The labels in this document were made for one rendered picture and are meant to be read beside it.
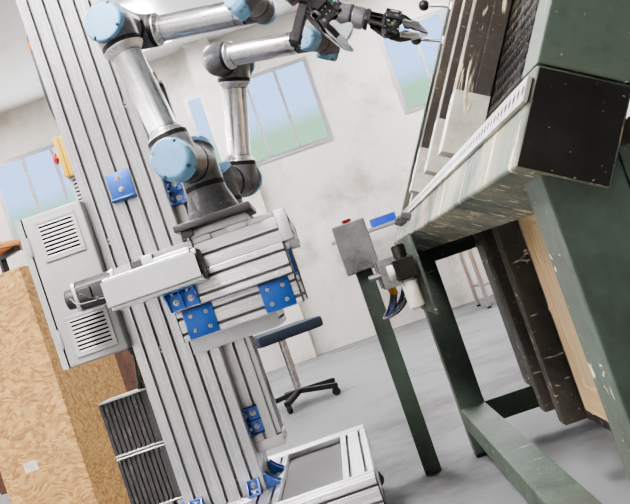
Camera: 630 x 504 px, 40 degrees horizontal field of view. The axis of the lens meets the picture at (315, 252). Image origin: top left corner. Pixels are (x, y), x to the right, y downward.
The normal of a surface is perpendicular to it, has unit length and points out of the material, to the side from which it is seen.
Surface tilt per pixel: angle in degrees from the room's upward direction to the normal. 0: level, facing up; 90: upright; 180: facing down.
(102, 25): 83
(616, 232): 90
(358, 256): 90
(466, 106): 90
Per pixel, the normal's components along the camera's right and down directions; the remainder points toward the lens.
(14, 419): -0.29, 0.06
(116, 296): -0.02, -0.04
